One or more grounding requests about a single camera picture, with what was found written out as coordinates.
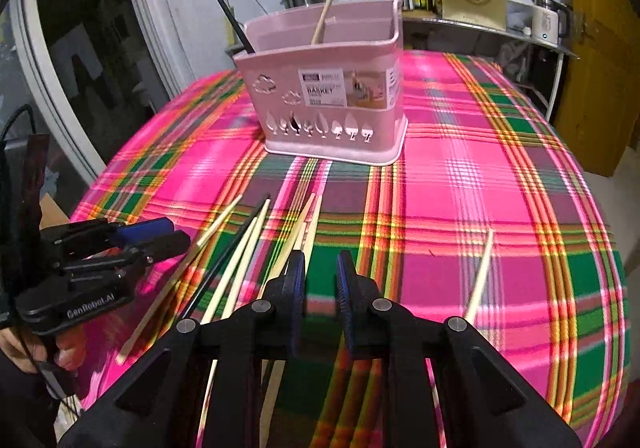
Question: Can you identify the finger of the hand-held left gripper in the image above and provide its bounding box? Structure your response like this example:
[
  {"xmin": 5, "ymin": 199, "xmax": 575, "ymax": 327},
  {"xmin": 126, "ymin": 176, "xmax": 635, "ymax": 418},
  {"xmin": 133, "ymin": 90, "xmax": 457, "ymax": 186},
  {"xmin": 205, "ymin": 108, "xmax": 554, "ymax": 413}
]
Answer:
[
  {"xmin": 127, "ymin": 230, "xmax": 192, "ymax": 265},
  {"xmin": 107, "ymin": 217, "xmax": 176, "ymax": 249}
]

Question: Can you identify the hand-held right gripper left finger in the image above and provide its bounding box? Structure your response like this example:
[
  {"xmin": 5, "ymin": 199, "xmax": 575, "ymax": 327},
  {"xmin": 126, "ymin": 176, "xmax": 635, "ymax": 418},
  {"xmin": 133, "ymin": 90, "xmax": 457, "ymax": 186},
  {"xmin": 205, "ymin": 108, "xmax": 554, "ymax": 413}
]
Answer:
[{"xmin": 57, "ymin": 250, "xmax": 307, "ymax": 448}]

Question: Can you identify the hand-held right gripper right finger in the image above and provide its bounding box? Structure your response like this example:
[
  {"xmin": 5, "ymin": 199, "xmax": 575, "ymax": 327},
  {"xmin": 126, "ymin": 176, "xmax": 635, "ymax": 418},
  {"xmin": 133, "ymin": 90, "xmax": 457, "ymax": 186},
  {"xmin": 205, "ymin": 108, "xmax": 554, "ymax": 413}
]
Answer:
[{"xmin": 336, "ymin": 250, "xmax": 576, "ymax": 448}]

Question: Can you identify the long tan chopstick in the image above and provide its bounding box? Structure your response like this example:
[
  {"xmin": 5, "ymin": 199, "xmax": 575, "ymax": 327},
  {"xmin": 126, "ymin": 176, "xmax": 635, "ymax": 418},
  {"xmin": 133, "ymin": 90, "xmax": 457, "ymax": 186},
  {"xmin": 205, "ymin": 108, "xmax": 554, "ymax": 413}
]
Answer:
[{"xmin": 116, "ymin": 195, "xmax": 244, "ymax": 365}]

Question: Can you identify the pale wooden chopstick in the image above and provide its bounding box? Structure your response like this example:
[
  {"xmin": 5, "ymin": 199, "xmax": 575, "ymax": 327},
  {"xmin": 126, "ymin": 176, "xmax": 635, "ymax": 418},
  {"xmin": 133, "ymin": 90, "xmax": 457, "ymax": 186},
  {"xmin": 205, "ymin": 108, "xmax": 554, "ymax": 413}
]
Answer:
[
  {"xmin": 220, "ymin": 199, "xmax": 272, "ymax": 320},
  {"xmin": 297, "ymin": 196, "xmax": 324, "ymax": 256},
  {"xmin": 464, "ymin": 229, "xmax": 495, "ymax": 325},
  {"xmin": 257, "ymin": 193, "xmax": 317, "ymax": 448},
  {"xmin": 311, "ymin": 0, "xmax": 347, "ymax": 45},
  {"xmin": 196, "ymin": 220, "xmax": 261, "ymax": 436}
]

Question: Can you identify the black chopstick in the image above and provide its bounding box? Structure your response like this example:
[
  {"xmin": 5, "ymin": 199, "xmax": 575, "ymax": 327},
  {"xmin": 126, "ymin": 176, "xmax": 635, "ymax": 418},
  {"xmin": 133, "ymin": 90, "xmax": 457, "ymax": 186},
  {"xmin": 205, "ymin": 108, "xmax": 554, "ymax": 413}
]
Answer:
[
  {"xmin": 181, "ymin": 193, "xmax": 271, "ymax": 320},
  {"xmin": 195, "ymin": 0, "xmax": 256, "ymax": 54}
]

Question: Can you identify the pink plastic utensil basket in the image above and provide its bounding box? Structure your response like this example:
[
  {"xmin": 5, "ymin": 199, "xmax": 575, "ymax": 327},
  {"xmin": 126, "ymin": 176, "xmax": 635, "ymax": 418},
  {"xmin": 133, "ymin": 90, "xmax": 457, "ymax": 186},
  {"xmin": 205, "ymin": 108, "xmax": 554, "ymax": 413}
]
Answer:
[{"xmin": 232, "ymin": 0, "xmax": 408, "ymax": 164}]

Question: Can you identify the person's left hand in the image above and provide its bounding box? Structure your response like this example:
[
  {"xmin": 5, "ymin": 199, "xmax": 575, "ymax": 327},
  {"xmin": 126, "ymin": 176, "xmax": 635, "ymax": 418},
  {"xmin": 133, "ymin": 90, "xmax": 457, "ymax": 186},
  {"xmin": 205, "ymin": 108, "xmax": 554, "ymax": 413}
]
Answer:
[{"xmin": 0, "ymin": 325, "xmax": 83, "ymax": 374}]

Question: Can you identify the pink plaid tablecloth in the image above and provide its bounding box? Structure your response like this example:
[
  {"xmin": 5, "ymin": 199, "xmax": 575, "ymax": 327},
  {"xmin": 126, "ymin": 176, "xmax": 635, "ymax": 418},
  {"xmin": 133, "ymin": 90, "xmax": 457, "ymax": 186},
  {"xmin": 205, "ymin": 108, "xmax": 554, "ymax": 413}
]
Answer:
[{"xmin": 70, "ymin": 49, "xmax": 628, "ymax": 448}]

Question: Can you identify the metal shelf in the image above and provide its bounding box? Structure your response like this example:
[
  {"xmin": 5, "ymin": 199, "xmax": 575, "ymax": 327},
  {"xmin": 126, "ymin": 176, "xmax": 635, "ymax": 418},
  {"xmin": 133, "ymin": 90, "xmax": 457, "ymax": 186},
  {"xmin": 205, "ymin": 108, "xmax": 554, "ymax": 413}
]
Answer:
[{"xmin": 402, "ymin": 9, "xmax": 582, "ymax": 125}]

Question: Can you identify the white electric kettle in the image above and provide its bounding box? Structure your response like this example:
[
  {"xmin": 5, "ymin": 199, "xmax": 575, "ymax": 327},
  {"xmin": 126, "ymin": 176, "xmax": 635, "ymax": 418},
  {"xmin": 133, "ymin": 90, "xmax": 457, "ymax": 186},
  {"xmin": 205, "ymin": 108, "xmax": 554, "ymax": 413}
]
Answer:
[{"xmin": 530, "ymin": 0, "xmax": 571, "ymax": 48}]

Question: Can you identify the yellow door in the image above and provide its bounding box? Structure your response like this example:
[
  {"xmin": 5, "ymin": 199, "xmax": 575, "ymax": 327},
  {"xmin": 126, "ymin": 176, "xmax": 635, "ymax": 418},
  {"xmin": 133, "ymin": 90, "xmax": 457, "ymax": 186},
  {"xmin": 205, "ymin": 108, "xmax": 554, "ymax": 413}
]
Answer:
[{"xmin": 550, "ymin": 0, "xmax": 640, "ymax": 179}]

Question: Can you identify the black cable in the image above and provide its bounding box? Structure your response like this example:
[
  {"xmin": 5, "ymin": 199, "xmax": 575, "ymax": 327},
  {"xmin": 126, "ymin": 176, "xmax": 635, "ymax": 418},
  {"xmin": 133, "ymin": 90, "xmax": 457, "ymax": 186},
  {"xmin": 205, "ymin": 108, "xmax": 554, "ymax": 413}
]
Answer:
[{"xmin": 0, "ymin": 106, "xmax": 83, "ymax": 416}]

